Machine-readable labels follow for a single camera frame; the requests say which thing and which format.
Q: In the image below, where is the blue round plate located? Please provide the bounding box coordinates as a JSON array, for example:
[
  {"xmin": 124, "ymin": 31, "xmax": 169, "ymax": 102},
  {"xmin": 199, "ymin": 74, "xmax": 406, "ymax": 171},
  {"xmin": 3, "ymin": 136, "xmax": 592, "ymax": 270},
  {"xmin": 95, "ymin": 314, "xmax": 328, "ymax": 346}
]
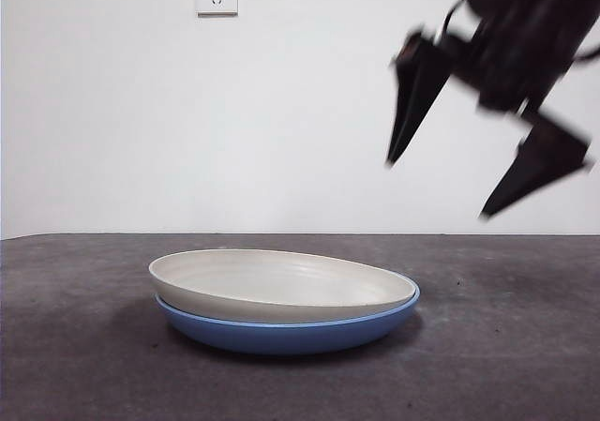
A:
[{"xmin": 155, "ymin": 285, "xmax": 422, "ymax": 357}]

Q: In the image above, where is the white round plate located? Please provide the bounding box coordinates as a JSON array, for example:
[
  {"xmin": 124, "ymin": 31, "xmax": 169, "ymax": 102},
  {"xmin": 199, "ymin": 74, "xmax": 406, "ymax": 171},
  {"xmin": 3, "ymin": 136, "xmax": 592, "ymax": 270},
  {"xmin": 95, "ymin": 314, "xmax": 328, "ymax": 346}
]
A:
[{"xmin": 148, "ymin": 248, "xmax": 417, "ymax": 323}]

